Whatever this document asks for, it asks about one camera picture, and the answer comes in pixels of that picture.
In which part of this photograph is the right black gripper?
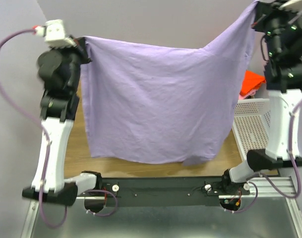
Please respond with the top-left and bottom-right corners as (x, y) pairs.
(250, 0), (302, 60)

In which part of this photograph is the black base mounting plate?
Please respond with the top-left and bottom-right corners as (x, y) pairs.
(83, 176), (250, 214)

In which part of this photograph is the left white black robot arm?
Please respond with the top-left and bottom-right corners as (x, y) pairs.
(22, 37), (102, 206)

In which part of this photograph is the aluminium frame rail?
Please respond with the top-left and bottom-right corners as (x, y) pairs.
(78, 177), (297, 199)

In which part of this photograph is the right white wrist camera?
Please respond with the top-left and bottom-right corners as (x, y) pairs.
(279, 0), (302, 12)

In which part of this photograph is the pink folded t shirt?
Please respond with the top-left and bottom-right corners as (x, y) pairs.
(238, 90), (257, 100)

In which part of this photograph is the orange folded t shirt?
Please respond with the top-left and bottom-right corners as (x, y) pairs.
(240, 70), (265, 96)

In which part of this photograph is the purple t shirt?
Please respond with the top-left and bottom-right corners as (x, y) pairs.
(81, 1), (257, 165)

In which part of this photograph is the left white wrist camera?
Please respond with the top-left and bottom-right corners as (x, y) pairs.
(33, 19), (77, 49)

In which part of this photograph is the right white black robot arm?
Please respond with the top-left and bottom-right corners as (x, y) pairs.
(220, 0), (302, 194)

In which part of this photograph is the white plastic laundry basket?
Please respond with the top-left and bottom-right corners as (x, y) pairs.
(232, 98), (270, 161)

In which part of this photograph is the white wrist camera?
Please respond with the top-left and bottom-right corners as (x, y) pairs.
(279, 0), (302, 12)
(33, 19), (77, 49)

